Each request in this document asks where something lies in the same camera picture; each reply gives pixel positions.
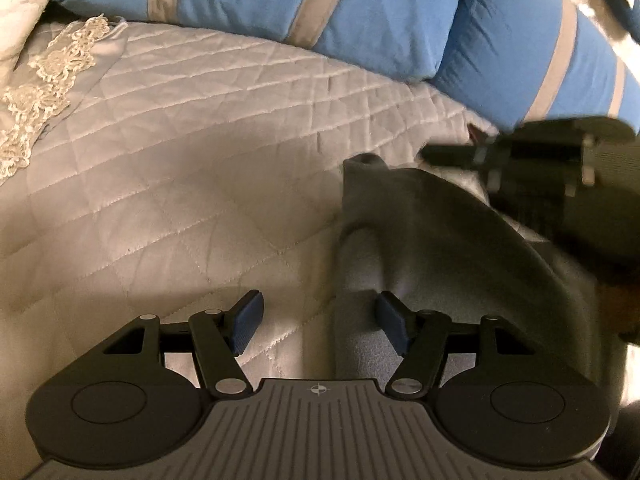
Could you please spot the grey-blue fleece garment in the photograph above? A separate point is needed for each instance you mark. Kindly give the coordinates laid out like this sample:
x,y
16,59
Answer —
x,y
440,240

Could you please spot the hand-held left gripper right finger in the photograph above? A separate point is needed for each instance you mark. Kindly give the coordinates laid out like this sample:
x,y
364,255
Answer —
x,y
395,324

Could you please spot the lace trimmed cloth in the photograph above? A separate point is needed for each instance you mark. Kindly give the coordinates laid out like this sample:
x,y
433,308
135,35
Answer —
x,y
25,10

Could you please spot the grey quilted bedspread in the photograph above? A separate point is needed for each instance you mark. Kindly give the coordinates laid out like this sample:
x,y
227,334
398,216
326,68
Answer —
x,y
175,160

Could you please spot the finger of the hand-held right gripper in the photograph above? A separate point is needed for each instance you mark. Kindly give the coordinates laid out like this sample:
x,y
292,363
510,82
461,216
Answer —
x,y
455,155

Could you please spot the silver patterned cover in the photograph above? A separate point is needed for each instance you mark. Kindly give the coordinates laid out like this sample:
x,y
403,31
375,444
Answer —
x,y
617,7

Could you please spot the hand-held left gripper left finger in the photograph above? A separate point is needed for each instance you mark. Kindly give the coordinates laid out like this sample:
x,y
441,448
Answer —
x,y
247,321

